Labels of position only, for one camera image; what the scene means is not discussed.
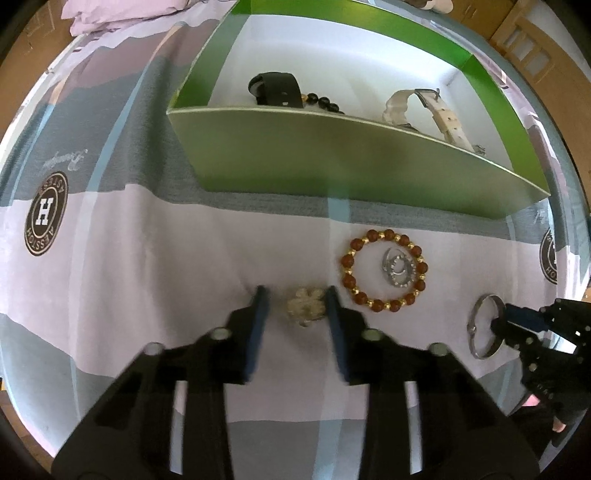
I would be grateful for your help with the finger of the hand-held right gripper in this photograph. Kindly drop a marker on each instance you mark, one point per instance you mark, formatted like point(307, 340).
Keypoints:
point(524, 316)
point(510, 334)

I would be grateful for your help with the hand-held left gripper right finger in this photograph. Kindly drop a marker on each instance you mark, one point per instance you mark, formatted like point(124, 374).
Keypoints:
point(334, 330)

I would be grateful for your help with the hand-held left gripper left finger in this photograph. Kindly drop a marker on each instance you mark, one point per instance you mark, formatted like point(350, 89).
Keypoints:
point(256, 323)

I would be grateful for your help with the silver bangle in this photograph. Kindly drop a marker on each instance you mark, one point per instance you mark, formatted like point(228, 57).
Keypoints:
point(471, 325)

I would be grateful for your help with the green cardboard box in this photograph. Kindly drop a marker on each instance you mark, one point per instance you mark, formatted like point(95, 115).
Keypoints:
point(332, 152)

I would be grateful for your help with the person's right hand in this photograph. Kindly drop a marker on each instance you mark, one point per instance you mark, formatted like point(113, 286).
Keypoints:
point(569, 410)

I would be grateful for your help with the plaid printed bed sheet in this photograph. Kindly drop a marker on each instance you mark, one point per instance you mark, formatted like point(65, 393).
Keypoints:
point(161, 258)

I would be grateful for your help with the black wrist watch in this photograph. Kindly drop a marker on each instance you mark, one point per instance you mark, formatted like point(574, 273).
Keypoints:
point(277, 87)

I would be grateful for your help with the pink pillow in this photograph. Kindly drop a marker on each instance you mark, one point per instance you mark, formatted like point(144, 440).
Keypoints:
point(120, 11)

